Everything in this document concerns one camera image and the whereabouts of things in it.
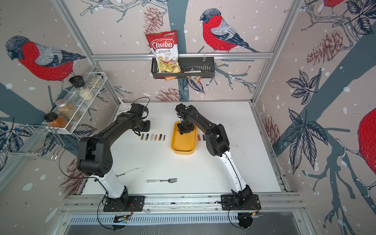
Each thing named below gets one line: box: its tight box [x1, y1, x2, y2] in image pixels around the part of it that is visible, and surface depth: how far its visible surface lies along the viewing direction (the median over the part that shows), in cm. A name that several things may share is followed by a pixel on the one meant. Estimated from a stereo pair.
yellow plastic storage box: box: [170, 120, 198, 155], surface depth 98 cm
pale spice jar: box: [89, 73, 104, 89], surface depth 87 cm
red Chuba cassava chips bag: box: [145, 30, 183, 82], surface depth 85 cm
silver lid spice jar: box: [55, 98, 76, 120], surface depth 66 cm
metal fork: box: [145, 177, 178, 184], surface depth 82 cm
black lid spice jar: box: [68, 75, 94, 101], surface depth 76 cm
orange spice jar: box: [43, 112, 69, 129], surface depth 62 cm
